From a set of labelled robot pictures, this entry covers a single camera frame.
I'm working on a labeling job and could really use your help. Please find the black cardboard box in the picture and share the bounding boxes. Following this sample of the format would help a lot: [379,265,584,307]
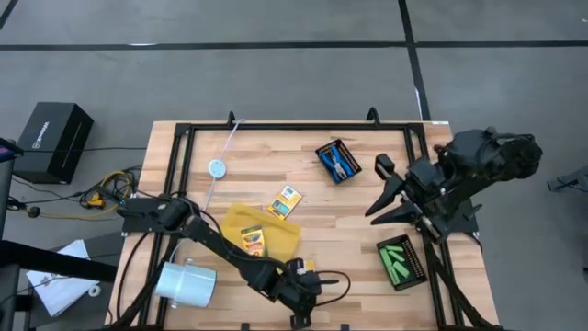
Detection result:
[12,101,95,186]

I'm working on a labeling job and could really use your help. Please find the white round puck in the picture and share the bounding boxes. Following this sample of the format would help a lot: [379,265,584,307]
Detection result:
[208,159,228,180]

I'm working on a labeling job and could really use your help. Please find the white cylindrical cup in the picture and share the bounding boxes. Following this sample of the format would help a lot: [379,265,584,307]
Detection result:
[153,257,218,310]

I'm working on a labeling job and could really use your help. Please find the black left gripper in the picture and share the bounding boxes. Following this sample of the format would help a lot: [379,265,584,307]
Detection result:
[268,268,340,330]

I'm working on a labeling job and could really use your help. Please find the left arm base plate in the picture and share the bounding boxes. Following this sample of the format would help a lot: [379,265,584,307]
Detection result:
[117,195,189,234]

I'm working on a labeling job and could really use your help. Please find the yellow translucent plastic bin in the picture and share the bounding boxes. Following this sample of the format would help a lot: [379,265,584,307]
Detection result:
[220,202,302,263]

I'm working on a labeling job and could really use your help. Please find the black slotted plastic basket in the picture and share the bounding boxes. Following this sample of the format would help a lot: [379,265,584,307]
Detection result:
[314,138,363,185]
[375,234,429,292]

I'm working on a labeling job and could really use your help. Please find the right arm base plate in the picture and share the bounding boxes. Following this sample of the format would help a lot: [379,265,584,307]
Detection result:
[413,197,483,240]

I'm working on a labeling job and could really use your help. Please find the black rig beam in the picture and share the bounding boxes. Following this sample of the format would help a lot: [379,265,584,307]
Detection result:
[0,238,119,283]

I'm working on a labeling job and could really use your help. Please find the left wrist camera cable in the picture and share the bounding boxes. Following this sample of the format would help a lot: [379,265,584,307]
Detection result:
[315,270,352,308]

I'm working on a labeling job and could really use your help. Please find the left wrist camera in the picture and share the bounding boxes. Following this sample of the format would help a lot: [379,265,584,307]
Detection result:
[286,257,309,277]

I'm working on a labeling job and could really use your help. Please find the blue-handled pliers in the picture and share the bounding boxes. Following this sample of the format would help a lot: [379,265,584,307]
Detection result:
[320,149,344,181]
[330,144,355,178]

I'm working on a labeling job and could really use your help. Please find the yellow cable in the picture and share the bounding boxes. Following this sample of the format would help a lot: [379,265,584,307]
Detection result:
[39,168,137,221]

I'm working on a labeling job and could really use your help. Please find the white cable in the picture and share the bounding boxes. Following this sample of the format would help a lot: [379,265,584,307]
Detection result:
[167,118,247,264]

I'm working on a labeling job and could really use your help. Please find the computer monitor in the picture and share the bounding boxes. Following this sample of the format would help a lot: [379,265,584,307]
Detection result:
[0,136,25,163]

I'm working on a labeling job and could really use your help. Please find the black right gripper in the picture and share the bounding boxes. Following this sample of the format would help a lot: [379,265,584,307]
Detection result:
[366,158,449,240]

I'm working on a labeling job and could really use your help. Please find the white paper sheet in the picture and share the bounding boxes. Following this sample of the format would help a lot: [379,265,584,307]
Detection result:
[25,238,105,318]

